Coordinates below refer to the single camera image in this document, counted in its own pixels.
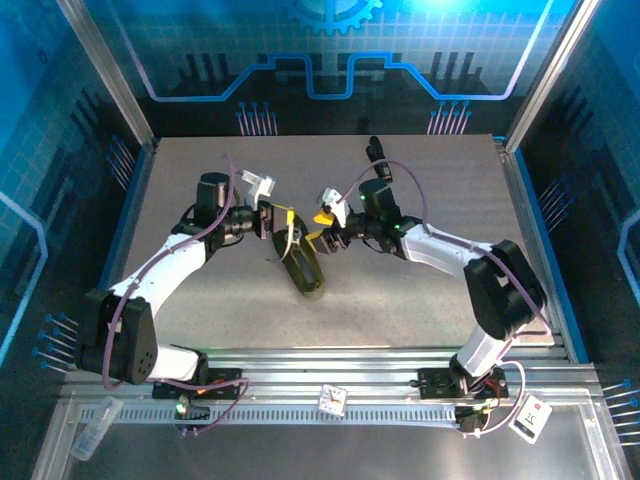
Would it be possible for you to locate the white shoelace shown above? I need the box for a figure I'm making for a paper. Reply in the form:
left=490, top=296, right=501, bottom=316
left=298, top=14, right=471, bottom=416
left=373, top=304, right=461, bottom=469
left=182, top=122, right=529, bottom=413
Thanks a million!
left=278, top=222, right=321, bottom=264

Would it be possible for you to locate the olive green shoe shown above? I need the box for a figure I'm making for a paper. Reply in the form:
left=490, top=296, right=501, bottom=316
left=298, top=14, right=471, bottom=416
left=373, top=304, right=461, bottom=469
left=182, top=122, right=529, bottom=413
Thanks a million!
left=269, top=207, right=326, bottom=300

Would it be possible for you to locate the black marker pen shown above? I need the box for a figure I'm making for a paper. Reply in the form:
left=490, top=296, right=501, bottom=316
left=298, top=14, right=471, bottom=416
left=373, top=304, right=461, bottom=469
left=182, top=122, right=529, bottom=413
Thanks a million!
left=365, top=135, right=396, bottom=184

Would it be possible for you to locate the blue table edge strip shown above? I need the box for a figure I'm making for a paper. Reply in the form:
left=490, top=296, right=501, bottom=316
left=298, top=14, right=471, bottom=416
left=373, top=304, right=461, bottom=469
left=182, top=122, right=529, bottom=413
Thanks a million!
left=74, top=144, right=154, bottom=364
left=512, top=147, right=590, bottom=365

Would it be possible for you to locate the small white tag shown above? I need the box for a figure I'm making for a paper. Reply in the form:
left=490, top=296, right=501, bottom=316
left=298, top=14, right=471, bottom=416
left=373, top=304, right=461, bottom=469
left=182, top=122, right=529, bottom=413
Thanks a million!
left=318, top=383, right=348, bottom=416

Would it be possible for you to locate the black connector box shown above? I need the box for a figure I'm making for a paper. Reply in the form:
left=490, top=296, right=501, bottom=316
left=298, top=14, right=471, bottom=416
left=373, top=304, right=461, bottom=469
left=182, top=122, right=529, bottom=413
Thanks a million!
left=173, top=397, right=211, bottom=422
left=455, top=405, right=489, bottom=434

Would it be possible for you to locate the white card with red mark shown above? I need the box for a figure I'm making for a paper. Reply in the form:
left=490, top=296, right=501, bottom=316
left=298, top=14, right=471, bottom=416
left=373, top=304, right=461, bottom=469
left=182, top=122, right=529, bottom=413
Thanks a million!
left=508, top=393, right=554, bottom=445

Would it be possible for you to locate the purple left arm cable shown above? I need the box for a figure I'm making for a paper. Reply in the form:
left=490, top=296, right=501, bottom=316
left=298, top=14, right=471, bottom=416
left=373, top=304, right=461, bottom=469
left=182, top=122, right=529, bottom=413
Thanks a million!
left=101, top=154, right=252, bottom=437

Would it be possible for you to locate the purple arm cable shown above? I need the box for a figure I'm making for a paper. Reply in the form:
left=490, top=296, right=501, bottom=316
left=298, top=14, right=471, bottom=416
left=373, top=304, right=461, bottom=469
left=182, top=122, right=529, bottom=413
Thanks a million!
left=101, top=154, right=252, bottom=437
left=342, top=158, right=554, bottom=436

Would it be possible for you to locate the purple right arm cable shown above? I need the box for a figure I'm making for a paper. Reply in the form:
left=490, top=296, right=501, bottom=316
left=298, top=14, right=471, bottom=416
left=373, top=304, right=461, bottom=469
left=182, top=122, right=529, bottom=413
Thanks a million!
left=342, top=158, right=554, bottom=436

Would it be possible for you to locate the aluminium frame rail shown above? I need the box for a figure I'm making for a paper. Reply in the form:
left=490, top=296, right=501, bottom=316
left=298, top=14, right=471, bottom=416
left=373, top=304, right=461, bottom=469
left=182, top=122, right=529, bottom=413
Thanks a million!
left=62, top=344, right=601, bottom=401

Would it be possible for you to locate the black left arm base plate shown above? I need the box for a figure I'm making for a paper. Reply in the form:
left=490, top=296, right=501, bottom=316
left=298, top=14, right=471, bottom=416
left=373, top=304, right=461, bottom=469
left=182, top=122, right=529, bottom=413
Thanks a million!
left=152, top=367, right=244, bottom=401

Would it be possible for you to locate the aluminium side rail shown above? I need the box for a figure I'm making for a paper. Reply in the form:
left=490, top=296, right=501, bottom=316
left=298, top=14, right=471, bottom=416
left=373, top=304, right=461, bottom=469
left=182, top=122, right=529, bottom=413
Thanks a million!
left=492, top=134, right=576, bottom=361

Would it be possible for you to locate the white slotted cable duct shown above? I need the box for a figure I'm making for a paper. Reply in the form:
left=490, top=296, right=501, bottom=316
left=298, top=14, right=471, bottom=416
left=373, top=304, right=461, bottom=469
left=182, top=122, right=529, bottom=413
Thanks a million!
left=79, top=402, right=459, bottom=427

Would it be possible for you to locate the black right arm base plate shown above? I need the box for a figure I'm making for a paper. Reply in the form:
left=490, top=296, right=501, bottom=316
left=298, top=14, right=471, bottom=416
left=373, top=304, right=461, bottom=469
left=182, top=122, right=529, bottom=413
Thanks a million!
left=417, top=367, right=510, bottom=400

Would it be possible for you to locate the aluminium frame post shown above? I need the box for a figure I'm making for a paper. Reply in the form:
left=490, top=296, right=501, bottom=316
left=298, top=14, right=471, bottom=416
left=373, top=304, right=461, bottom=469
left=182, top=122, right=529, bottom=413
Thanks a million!
left=53, top=0, right=160, bottom=154
left=502, top=0, right=604, bottom=154

